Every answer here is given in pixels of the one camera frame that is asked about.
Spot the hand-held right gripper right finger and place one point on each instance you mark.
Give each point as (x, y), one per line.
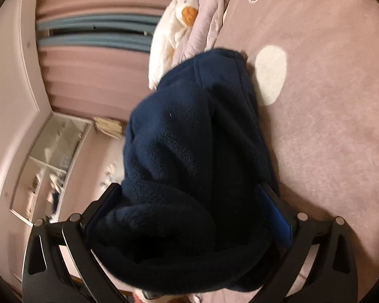
(279, 221)

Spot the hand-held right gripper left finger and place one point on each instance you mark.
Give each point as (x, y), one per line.
(102, 204)

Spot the navy fleece jacket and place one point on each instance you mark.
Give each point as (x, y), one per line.
(183, 151)

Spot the white shelf cabinet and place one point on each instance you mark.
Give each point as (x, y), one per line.
(50, 164)

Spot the straw tassel hanging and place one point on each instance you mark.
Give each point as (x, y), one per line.
(109, 127)

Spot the pink deer print bed sheet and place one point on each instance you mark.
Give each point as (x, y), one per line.
(334, 132)

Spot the pink curtain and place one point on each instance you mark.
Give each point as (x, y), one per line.
(98, 79)

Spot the blue-grey curtain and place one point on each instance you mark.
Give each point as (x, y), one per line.
(98, 42)

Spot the white goose plush toy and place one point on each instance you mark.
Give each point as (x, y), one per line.
(164, 47)

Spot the lilac quilt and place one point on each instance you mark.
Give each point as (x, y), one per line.
(208, 12)

